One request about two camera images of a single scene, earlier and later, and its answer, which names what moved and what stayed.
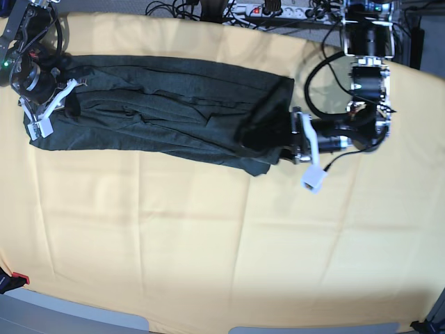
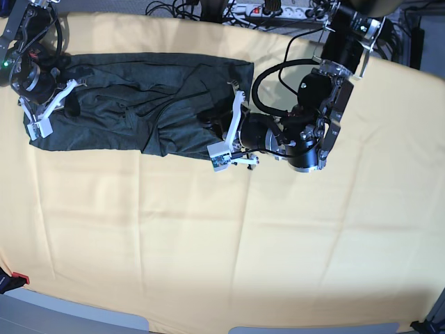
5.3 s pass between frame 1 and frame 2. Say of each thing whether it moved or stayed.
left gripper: moved
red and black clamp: stayed
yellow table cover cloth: stayed
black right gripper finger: stayed
